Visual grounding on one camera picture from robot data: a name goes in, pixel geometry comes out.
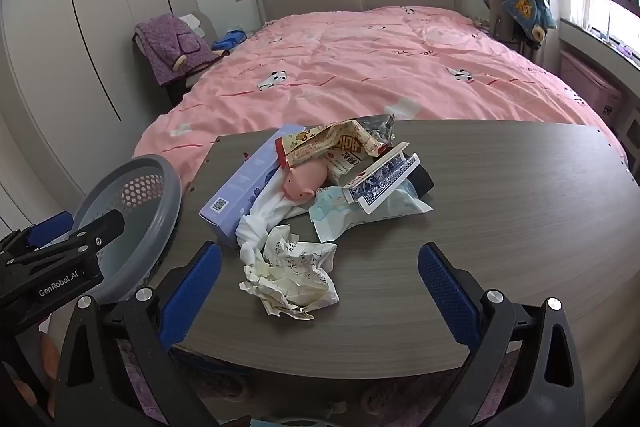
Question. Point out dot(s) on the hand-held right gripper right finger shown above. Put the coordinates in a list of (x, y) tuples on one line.
[(447, 292)]

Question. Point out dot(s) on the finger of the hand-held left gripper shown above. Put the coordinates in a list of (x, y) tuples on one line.
[(50, 227), (107, 224)]

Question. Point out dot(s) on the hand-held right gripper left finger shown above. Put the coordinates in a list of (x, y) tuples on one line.
[(192, 292)]

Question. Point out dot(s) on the grey perforated plastic basket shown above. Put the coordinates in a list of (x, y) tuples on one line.
[(137, 252)]

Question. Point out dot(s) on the white paper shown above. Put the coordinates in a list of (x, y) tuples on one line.
[(295, 277)]

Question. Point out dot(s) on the black tape roll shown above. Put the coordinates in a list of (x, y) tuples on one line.
[(424, 182)]

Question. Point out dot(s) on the knotted white cloth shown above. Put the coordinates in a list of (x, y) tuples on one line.
[(257, 227)]

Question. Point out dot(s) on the long lilac cardboard box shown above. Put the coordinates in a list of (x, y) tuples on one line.
[(240, 192)]

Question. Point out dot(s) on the blue patterned playing card box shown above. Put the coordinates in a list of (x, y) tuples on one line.
[(380, 182)]

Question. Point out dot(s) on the light blue wet wipes pack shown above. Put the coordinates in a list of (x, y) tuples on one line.
[(340, 217)]

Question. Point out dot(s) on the pink rubber pig toy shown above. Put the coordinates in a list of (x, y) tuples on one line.
[(305, 182)]

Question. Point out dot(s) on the white medicine carton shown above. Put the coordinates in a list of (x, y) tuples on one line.
[(345, 164)]

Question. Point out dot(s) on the white wardrobe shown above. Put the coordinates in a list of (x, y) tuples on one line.
[(75, 57)]

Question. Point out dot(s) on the purple fleece garment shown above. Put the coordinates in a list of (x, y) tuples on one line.
[(170, 47)]

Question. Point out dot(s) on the beige and red snack wrapper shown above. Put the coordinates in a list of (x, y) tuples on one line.
[(320, 142)]

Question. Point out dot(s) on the grey bedside chair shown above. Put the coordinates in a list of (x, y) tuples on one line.
[(207, 29)]

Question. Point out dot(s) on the white item on chair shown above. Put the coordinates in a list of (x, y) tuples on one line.
[(190, 21)]

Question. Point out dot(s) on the pink bed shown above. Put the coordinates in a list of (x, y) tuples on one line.
[(375, 62)]

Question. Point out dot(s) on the pink storage box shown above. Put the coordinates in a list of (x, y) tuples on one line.
[(590, 87)]

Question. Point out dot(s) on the brown chair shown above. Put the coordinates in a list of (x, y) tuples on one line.
[(500, 22)]

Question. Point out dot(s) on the grey window ledge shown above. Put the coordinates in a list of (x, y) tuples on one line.
[(590, 47)]

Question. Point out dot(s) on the blue plush toy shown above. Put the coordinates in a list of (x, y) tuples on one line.
[(525, 7)]

